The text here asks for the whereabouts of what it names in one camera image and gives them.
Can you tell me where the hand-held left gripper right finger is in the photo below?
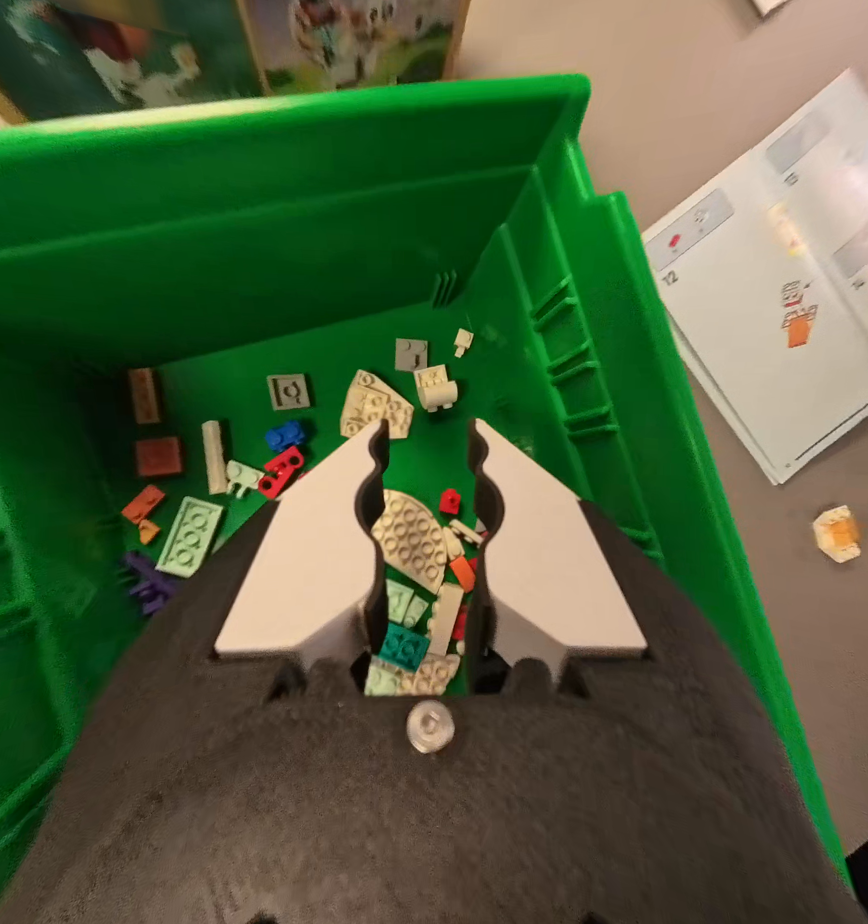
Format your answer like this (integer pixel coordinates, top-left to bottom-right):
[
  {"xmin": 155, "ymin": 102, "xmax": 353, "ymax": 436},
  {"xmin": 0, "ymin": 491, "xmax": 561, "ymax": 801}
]
[{"xmin": 467, "ymin": 417, "xmax": 650, "ymax": 695}]

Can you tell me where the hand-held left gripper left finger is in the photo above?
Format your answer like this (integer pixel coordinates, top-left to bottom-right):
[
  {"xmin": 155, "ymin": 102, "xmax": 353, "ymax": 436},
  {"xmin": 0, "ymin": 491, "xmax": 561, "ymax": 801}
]
[{"xmin": 213, "ymin": 420, "xmax": 391, "ymax": 671}]

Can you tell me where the pile of lego pieces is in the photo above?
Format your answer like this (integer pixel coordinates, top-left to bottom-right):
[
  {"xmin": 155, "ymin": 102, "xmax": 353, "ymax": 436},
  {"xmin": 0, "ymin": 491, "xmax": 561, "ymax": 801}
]
[{"xmin": 119, "ymin": 328, "xmax": 492, "ymax": 697}]

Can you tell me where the green plastic bin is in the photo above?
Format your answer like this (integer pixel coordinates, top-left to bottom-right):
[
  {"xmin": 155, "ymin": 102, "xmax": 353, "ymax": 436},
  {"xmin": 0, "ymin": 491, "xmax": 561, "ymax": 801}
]
[{"xmin": 0, "ymin": 74, "xmax": 850, "ymax": 924}]

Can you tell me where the open lego instruction booklet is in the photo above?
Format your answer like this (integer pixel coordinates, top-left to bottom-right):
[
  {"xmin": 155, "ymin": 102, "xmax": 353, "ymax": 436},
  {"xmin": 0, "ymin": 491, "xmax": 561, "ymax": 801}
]
[{"xmin": 642, "ymin": 68, "xmax": 868, "ymax": 486}]

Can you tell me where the small orange white lego build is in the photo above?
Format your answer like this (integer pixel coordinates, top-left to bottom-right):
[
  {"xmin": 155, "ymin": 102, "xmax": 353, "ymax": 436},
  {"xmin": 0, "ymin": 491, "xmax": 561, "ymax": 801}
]
[{"xmin": 811, "ymin": 505, "xmax": 862, "ymax": 564}]

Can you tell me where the colourful lego set box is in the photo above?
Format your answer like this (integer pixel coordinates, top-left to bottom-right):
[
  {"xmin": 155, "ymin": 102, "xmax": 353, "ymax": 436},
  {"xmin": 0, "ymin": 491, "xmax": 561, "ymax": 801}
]
[{"xmin": 0, "ymin": 0, "xmax": 472, "ymax": 125}]

